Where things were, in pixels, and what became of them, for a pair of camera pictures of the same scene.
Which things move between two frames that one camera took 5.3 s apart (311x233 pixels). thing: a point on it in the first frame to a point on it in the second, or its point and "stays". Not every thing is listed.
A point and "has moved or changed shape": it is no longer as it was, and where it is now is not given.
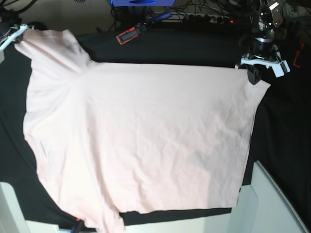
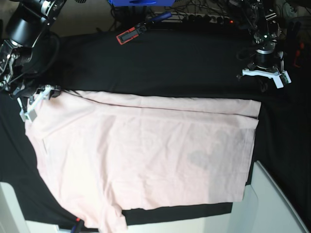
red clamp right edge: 302,46 stays
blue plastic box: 142,3 stays
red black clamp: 125,37 stays
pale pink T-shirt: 111,138 has moved or changed shape
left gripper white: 8,40 to 43,92
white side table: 261,207 stays
